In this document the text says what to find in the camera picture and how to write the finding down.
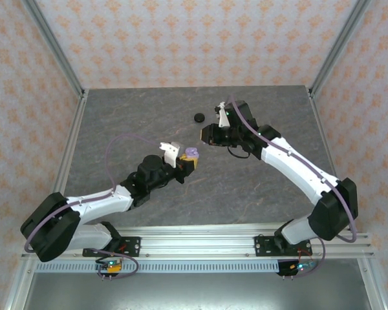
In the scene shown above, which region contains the slotted grey cable duct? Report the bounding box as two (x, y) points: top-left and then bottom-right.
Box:
(34, 262), (281, 274)

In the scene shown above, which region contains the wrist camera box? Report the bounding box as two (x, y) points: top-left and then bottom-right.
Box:
(214, 101), (231, 129)
(158, 140), (182, 169)

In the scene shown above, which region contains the aluminium table side rail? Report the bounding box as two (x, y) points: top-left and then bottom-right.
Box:
(50, 88), (90, 198)
(308, 88), (357, 233)

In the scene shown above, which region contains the aluminium frame leg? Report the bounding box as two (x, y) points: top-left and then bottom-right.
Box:
(358, 258), (387, 310)
(5, 258), (36, 310)

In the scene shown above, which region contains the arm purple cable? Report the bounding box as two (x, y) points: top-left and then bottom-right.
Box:
(228, 94), (359, 279)
(23, 134), (162, 279)

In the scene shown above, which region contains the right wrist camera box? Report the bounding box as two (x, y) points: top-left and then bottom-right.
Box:
(214, 101), (231, 129)

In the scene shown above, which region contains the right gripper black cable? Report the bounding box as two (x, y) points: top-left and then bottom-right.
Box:
(226, 145), (250, 160)

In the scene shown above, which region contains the aluminium corner post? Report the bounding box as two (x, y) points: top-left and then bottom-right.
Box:
(308, 0), (372, 97)
(21, 0), (87, 98)

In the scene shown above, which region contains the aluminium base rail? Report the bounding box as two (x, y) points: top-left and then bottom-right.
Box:
(21, 225), (376, 259)

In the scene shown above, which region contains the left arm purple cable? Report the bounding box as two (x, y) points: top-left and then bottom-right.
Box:
(23, 134), (162, 279)

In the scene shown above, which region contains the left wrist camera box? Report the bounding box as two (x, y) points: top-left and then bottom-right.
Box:
(158, 140), (182, 169)

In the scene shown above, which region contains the grey metal panel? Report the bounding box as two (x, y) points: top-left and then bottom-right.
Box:
(6, 271), (382, 310)

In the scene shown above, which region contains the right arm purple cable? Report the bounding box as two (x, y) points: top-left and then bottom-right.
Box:
(228, 94), (359, 279)

